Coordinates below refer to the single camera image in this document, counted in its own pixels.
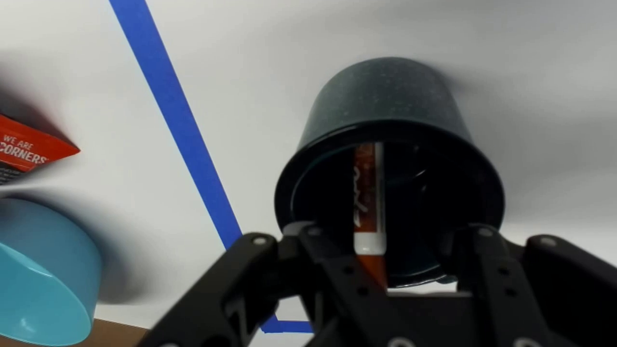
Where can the orange marker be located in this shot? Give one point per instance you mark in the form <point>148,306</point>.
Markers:
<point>369,194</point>

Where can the light blue bowl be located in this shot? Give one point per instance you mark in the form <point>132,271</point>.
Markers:
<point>40,271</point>

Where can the short blue tape strip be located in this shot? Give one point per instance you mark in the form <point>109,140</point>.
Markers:
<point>290,327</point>

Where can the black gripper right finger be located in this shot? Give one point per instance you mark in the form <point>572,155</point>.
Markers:
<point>547,290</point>

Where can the long blue tape strip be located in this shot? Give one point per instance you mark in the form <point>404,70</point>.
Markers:
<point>180,122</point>

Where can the dark green mug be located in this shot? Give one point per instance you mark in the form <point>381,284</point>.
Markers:
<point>398,117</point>

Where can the red cardboard box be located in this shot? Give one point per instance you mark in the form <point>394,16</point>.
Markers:
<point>26,151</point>

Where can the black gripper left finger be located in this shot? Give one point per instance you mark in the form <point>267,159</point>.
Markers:
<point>283,290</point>

